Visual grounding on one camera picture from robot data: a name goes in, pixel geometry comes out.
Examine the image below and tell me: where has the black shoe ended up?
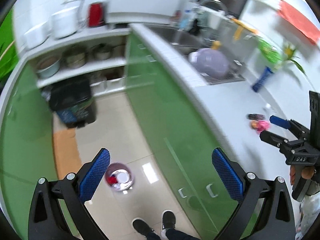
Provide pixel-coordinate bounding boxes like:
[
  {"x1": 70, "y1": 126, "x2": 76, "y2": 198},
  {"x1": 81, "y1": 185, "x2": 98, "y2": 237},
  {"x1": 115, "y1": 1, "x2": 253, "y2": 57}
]
[
  {"x1": 162, "y1": 210, "x2": 176, "y2": 233},
  {"x1": 132, "y1": 218, "x2": 154, "y2": 237}
]

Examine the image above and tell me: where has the curved chrome faucet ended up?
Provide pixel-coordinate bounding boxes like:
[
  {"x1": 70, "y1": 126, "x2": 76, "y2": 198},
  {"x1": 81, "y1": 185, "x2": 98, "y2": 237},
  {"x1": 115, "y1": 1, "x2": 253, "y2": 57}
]
[{"x1": 199, "y1": 0, "x2": 228, "y2": 16}]

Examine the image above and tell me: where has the white round plastic lid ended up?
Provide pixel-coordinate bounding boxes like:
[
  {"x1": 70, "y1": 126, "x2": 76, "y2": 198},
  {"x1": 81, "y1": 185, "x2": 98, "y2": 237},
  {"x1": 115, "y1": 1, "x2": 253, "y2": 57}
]
[{"x1": 116, "y1": 170, "x2": 130, "y2": 183}]

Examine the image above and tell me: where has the stainless steel sink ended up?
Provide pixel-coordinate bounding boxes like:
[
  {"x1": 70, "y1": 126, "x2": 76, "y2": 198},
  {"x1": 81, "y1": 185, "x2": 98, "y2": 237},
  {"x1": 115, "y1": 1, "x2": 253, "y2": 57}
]
[{"x1": 146, "y1": 24, "x2": 245, "y2": 85}]

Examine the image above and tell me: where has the blue glass vase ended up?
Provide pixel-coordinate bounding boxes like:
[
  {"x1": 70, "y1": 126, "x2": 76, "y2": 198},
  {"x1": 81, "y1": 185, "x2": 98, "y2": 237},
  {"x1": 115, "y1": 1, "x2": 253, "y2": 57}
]
[{"x1": 252, "y1": 66, "x2": 274, "y2": 93}]

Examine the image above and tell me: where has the pale green bowl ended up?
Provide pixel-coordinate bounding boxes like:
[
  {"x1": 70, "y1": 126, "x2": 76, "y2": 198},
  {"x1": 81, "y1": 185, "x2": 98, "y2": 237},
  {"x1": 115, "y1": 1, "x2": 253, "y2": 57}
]
[{"x1": 35, "y1": 55, "x2": 61, "y2": 79}]

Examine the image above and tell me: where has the black floral tube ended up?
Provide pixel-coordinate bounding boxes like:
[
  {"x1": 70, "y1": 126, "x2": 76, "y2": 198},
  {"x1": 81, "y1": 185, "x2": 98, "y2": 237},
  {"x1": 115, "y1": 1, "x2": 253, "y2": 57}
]
[{"x1": 247, "y1": 114, "x2": 265, "y2": 121}]

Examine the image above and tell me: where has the left black shoe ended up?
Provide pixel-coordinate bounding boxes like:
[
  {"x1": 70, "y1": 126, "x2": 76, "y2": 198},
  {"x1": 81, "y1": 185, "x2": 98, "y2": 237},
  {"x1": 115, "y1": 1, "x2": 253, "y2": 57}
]
[{"x1": 132, "y1": 218, "x2": 154, "y2": 237}]

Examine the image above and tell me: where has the yellow sponge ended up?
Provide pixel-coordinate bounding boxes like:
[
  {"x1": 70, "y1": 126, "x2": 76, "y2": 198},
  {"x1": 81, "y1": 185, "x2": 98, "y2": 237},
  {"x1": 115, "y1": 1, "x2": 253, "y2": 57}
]
[{"x1": 211, "y1": 40, "x2": 221, "y2": 50}]

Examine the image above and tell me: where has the green plastic basket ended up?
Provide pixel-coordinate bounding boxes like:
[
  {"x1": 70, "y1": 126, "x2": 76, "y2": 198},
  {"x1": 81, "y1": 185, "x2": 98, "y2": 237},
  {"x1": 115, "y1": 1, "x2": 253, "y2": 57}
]
[{"x1": 258, "y1": 38, "x2": 282, "y2": 64}]

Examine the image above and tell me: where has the red cloth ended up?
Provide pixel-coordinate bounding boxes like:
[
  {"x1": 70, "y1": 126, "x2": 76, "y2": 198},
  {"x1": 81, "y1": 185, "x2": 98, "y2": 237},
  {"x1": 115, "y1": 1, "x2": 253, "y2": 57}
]
[{"x1": 106, "y1": 176, "x2": 118, "y2": 186}]

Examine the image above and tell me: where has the clear plastic bottle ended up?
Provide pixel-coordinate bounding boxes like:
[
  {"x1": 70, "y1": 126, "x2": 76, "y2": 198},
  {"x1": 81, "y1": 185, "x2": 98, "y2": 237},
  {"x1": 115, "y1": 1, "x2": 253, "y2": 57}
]
[{"x1": 263, "y1": 103, "x2": 274, "y2": 115}]

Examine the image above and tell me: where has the black floor trash bin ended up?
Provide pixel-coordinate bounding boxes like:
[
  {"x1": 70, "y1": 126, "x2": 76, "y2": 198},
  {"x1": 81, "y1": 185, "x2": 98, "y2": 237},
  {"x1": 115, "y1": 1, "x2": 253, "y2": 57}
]
[{"x1": 49, "y1": 75, "x2": 97, "y2": 128}]

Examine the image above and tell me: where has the pink paper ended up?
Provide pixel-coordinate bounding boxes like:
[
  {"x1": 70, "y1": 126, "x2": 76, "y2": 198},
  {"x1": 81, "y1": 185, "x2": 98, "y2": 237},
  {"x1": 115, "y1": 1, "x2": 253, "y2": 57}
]
[{"x1": 255, "y1": 120, "x2": 270, "y2": 133}]

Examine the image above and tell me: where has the red kettle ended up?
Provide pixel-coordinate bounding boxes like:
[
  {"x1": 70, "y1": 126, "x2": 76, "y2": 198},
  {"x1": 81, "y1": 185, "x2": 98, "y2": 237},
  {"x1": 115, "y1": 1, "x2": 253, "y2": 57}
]
[{"x1": 88, "y1": 2, "x2": 105, "y2": 28}]

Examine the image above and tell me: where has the right black shoe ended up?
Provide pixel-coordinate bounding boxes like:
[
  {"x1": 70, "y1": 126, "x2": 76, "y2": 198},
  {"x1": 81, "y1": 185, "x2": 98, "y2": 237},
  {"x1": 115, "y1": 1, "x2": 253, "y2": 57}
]
[{"x1": 162, "y1": 210, "x2": 176, "y2": 233}]

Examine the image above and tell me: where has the purple plastic basin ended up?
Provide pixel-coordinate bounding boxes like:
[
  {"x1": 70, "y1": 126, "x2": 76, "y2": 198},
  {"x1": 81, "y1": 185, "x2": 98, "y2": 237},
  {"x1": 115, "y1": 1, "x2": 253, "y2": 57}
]
[{"x1": 188, "y1": 48, "x2": 230, "y2": 80}]

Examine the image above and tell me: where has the pink trash bin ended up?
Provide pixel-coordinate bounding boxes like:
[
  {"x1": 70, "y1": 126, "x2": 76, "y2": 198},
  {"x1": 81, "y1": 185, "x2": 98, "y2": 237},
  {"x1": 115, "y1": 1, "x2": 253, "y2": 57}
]
[{"x1": 105, "y1": 162, "x2": 135, "y2": 192}]

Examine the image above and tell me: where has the steel pot on shelf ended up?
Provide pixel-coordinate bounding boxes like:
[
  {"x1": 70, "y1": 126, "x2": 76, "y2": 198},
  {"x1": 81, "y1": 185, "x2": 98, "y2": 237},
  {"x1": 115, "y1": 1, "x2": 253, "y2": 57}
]
[{"x1": 62, "y1": 48, "x2": 87, "y2": 69}]

